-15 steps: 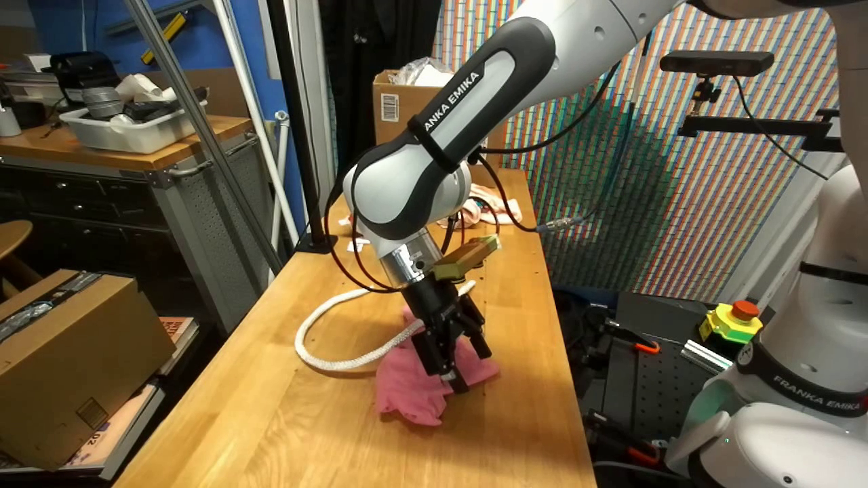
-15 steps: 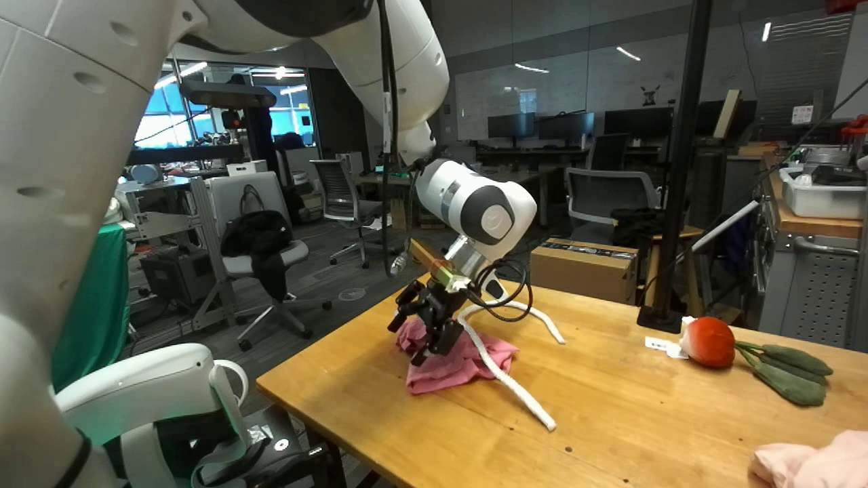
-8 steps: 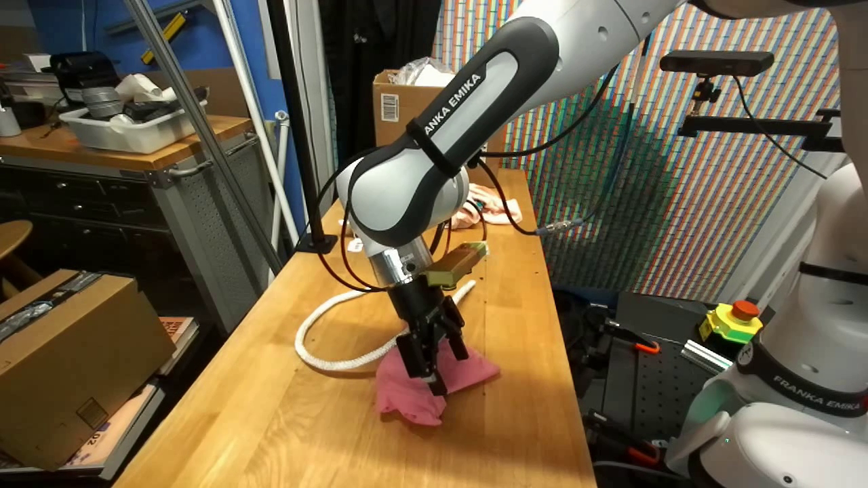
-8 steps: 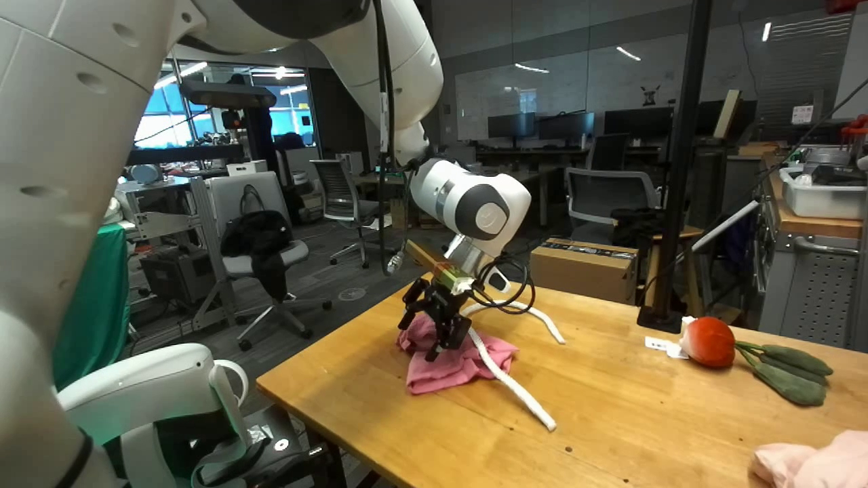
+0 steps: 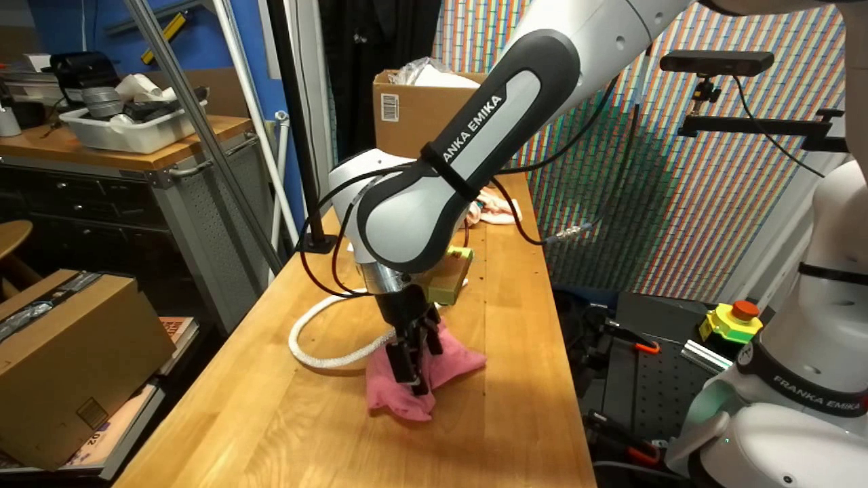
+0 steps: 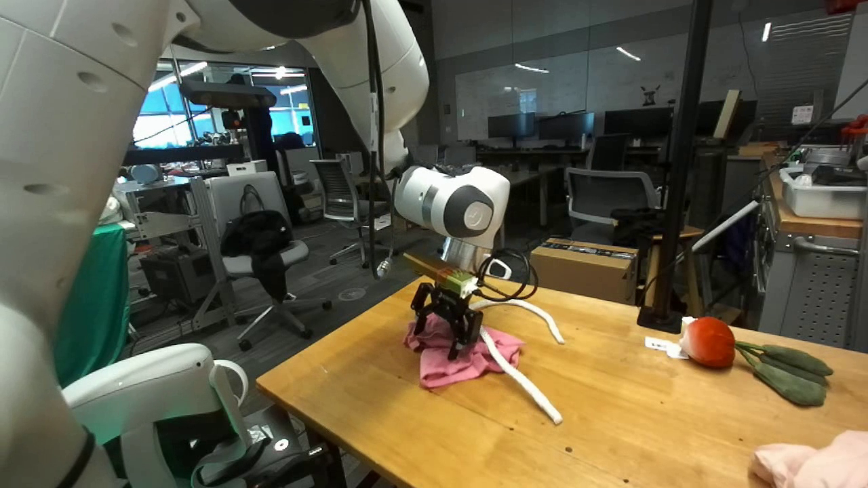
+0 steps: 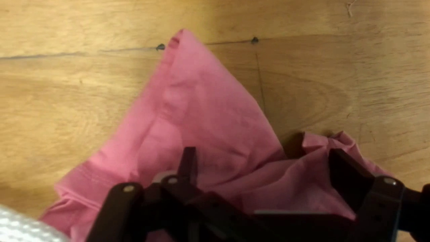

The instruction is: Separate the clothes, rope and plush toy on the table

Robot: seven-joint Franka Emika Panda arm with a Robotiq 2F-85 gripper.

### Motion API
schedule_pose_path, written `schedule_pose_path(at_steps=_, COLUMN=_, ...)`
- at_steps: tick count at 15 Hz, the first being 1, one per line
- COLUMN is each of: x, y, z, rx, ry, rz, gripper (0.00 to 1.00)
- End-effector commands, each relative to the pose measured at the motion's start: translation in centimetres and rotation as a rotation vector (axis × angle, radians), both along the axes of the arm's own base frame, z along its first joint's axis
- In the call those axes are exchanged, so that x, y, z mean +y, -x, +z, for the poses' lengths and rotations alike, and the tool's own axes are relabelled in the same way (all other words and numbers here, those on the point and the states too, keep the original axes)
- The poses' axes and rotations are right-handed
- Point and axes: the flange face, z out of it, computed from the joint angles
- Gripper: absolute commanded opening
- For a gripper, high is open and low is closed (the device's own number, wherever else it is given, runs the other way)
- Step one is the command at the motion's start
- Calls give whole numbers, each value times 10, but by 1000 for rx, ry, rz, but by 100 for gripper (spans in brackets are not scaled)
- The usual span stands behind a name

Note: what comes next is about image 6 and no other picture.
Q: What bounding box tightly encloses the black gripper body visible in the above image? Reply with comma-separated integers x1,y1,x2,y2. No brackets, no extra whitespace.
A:
408,282,483,336

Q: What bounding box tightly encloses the black office chair with bag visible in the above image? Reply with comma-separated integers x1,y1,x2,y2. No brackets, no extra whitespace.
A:
194,171,308,350

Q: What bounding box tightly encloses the white plastic bin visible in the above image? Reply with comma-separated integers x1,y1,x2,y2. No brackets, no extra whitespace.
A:
779,167,864,220

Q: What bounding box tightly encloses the dark pink cloth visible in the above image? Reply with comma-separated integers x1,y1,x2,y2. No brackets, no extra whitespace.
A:
403,313,501,389

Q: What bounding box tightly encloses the light pink cloth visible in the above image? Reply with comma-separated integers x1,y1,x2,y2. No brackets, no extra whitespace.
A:
749,431,868,488

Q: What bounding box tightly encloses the grey mesh office chair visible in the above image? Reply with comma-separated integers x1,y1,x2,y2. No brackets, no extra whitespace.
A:
312,160,392,270

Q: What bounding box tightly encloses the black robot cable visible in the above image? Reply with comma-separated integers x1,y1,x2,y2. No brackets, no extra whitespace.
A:
469,254,543,304

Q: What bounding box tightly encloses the white braided rope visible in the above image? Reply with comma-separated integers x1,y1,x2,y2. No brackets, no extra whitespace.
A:
473,298,566,427

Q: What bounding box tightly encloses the green draped cloth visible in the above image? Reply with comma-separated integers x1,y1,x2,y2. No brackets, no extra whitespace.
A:
50,221,132,389

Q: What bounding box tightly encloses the black vertical stand pole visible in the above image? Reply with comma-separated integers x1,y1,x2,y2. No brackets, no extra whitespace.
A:
644,0,712,334

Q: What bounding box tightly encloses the cardboard box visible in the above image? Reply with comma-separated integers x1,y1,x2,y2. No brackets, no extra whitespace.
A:
530,239,638,304

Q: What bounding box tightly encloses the red strawberry plush toy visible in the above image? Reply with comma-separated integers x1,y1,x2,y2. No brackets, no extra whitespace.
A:
681,313,831,405

